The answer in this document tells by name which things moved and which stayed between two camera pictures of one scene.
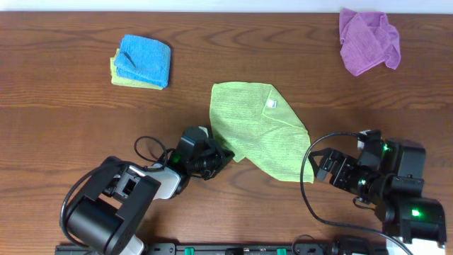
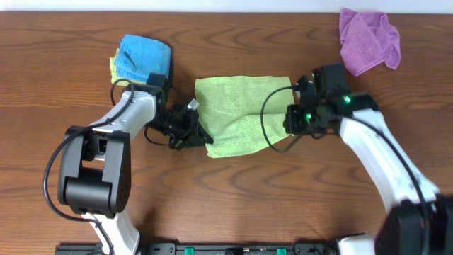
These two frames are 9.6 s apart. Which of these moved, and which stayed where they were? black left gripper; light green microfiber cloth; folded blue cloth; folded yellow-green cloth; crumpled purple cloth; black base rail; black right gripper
Moved: black left gripper; light green microfiber cloth; black right gripper
Stayed: black base rail; folded yellow-green cloth; folded blue cloth; crumpled purple cloth
